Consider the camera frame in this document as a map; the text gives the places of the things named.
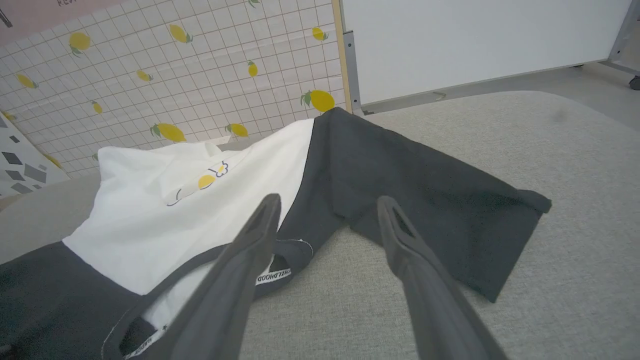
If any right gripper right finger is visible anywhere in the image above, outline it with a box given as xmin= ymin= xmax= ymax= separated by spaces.
xmin=376 ymin=195 xmax=508 ymax=360

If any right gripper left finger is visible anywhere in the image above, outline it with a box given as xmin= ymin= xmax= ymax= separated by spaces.
xmin=150 ymin=193 xmax=282 ymax=360

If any white and black t-shirt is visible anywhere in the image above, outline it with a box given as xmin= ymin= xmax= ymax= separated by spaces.
xmin=0 ymin=106 xmax=553 ymax=360

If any grey fabric sofa seat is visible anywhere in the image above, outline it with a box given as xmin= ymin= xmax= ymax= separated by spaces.
xmin=0 ymin=90 xmax=640 ymax=360

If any lemon print partition screen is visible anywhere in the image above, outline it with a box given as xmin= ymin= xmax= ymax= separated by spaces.
xmin=0 ymin=0 xmax=353 ymax=181

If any white panel with grey shapes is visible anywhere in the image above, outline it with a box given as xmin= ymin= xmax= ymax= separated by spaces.
xmin=0 ymin=112 xmax=71 ymax=198

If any grey metal screen foot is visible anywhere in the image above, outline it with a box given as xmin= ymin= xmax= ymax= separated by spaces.
xmin=342 ymin=30 xmax=376 ymax=117

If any white partition panel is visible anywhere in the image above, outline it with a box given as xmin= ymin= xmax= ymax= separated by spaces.
xmin=341 ymin=0 xmax=633 ymax=108

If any grey metal frame leg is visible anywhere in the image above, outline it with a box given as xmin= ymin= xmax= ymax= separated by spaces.
xmin=600 ymin=0 xmax=640 ymax=76

